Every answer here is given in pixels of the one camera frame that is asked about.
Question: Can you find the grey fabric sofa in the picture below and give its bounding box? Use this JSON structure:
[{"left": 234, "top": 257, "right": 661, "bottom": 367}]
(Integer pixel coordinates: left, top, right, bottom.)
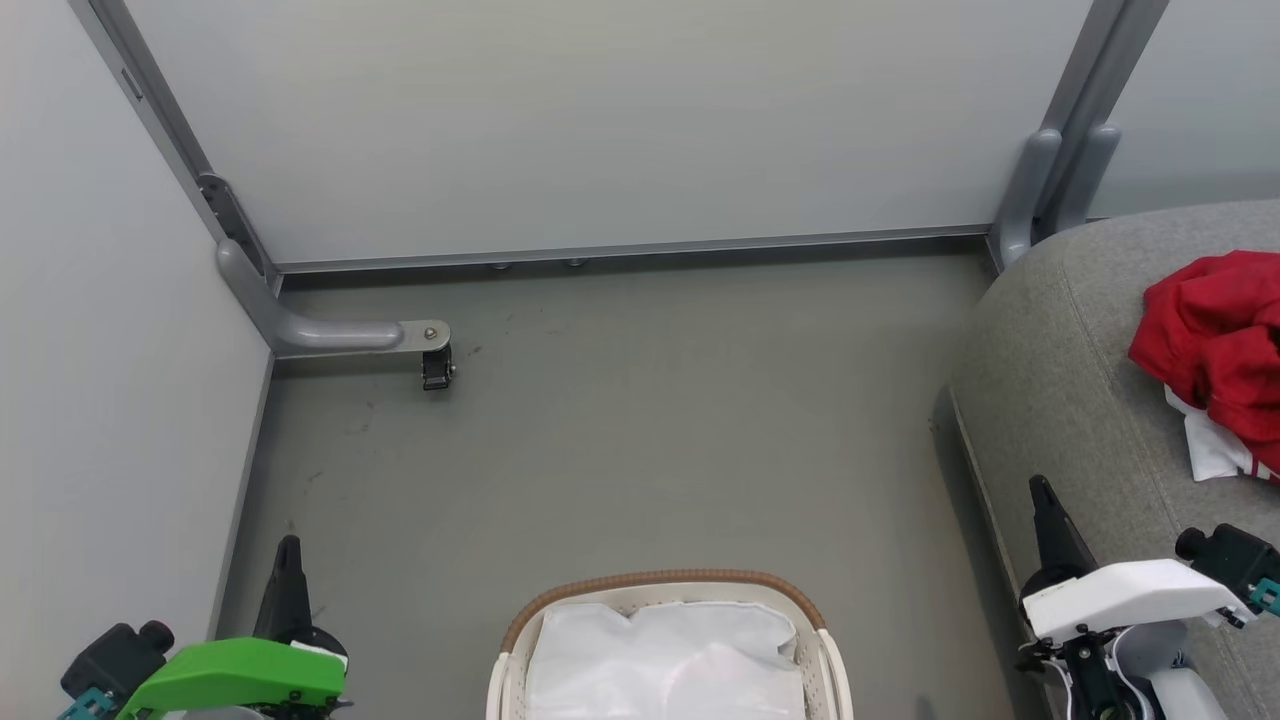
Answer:
[{"left": 946, "top": 198, "right": 1280, "bottom": 720}]

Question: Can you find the grey partition bottom rail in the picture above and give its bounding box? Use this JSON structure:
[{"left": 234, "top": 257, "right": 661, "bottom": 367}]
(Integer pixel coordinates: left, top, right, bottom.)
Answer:
[{"left": 272, "top": 224, "right": 993, "bottom": 275}]

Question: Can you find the grey partition foot with plate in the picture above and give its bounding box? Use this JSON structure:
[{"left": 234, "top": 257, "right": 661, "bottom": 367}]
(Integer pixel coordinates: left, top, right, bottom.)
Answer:
[{"left": 215, "top": 238, "right": 452, "bottom": 359}]

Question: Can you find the grey partition post with bracket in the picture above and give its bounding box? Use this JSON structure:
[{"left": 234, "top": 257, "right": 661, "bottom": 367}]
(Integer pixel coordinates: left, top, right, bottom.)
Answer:
[{"left": 68, "top": 0, "right": 281, "bottom": 293}]

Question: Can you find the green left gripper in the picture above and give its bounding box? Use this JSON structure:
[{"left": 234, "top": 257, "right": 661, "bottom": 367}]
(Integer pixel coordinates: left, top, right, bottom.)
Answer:
[{"left": 115, "top": 534, "right": 350, "bottom": 720}]

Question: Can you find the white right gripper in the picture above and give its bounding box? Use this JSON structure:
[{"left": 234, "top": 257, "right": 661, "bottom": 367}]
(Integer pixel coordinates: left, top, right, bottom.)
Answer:
[{"left": 1020, "top": 474, "right": 1256, "bottom": 645}]

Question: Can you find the white cloth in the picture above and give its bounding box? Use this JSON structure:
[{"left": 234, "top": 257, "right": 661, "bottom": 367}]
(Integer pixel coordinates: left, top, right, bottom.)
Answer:
[{"left": 524, "top": 599, "right": 809, "bottom": 720}]

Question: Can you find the grey double partition post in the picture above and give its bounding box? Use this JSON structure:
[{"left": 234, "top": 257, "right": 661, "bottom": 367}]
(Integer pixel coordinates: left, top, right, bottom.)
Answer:
[{"left": 1035, "top": 0, "right": 1171, "bottom": 236}]

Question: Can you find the grey rounded partition foot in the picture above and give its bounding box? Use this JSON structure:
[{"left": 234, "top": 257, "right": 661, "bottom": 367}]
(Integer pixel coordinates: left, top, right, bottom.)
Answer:
[
  {"left": 988, "top": 128, "right": 1063, "bottom": 271},
  {"left": 1052, "top": 123, "right": 1123, "bottom": 233}
]

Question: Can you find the white laundry basket brown rim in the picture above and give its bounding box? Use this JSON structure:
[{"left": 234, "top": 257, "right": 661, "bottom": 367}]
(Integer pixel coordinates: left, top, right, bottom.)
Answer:
[{"left": 486, "top": 569, "right": 855, "bottom": 720}]

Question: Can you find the red garment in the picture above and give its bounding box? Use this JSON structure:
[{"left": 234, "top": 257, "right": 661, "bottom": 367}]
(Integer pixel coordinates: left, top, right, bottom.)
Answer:
[{"left": 1127, "top": 249, "right": 1280, "bottom": 485}]

